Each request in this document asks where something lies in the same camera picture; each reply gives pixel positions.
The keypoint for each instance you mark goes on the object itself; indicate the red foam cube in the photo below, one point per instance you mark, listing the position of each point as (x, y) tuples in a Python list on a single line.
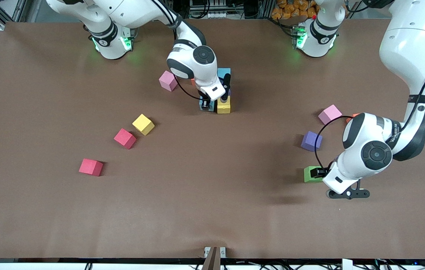
[(90, 167), (125, 138)]

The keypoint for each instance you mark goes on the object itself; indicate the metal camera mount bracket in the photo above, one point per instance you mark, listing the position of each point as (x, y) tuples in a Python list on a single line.
[(214, 257)]

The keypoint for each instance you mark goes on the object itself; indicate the orange packets pile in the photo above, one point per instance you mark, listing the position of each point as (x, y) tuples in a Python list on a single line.
[(291, 9)]

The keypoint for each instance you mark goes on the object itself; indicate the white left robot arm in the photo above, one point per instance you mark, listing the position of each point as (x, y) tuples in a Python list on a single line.
[(407, 45)]

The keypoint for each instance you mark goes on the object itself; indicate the yellow foam cube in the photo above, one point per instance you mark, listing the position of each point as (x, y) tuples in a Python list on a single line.
[(143, 124), (223, 107)]

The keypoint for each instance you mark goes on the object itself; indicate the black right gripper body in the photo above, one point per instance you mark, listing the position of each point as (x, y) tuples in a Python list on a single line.
[(206, 102)]

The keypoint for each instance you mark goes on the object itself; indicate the cyan foam cube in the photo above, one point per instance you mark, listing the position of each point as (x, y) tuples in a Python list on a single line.
[(225, 71), (214, 108)]

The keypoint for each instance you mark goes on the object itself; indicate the grey electronics box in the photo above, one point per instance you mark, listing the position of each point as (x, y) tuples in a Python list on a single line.
[(208, 9)]

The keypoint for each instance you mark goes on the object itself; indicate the purple foam cube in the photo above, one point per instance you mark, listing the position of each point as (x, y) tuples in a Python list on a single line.
[(308, 141)]

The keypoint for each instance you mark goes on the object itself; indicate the pink foam cube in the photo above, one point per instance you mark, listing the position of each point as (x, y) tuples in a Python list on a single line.
[(329, 114), (167, 80)]

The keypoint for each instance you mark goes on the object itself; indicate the green foam cube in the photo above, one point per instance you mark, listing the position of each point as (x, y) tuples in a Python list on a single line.
[(308, 176)]

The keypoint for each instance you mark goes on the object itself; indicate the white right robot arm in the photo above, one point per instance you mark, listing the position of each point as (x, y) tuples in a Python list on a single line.
[(204, 75)]

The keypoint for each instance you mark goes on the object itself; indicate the white power strip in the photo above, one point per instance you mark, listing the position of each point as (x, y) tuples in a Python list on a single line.
[(137, 9)]

